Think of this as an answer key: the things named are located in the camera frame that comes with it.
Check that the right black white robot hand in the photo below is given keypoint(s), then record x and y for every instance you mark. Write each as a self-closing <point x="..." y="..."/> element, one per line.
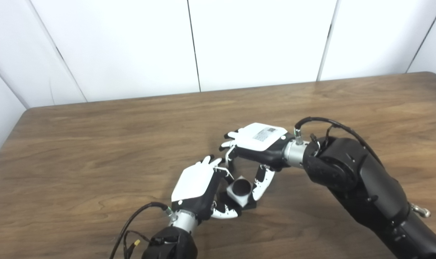
<point x="263" y="138"/>

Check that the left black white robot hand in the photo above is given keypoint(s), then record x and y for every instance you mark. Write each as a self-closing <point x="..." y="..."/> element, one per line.
<point x="194" y="183"/>

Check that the black peg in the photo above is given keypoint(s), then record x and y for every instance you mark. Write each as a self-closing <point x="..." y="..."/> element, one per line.
<point x="241" y="187"/>

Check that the white square piece with hole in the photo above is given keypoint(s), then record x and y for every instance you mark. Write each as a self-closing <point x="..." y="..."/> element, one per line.
<point x="241" y="200"/>

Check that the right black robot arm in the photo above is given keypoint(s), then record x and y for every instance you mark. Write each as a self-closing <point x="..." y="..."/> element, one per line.
<point x="362" y="180"/>

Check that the silver metal clip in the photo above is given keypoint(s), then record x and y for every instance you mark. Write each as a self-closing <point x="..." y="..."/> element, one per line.
<point x="421" y="211"/>

